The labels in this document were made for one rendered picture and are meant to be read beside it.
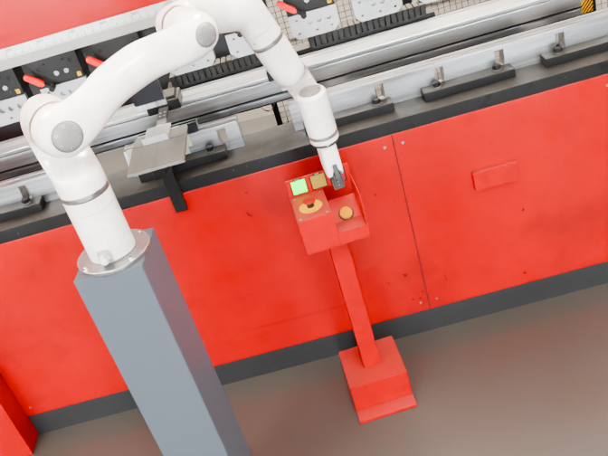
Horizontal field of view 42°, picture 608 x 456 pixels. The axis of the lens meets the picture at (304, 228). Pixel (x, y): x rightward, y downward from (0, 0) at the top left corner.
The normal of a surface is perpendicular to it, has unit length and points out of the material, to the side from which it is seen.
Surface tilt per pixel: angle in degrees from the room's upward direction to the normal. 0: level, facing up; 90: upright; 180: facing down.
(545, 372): 0
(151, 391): 90
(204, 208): 90
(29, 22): 90
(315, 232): 90
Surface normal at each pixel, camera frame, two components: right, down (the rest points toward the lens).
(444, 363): -0.25, -0.82
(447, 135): 0.09, 0.51
